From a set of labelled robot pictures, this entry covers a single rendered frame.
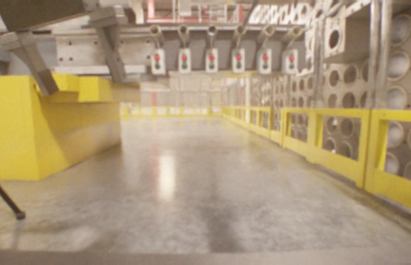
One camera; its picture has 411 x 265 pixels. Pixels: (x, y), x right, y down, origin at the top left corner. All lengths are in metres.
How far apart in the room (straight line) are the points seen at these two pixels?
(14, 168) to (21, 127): 0.24
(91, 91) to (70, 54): 0.45
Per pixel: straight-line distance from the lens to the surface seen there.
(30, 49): 0.44
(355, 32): 2.36
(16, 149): 1.55
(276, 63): 1.57
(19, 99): 1.50
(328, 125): 3.13
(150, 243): 0.72
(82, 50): 1.75
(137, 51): 1.60
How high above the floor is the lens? 0.41
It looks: 7 degrees down
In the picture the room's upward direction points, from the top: straight up
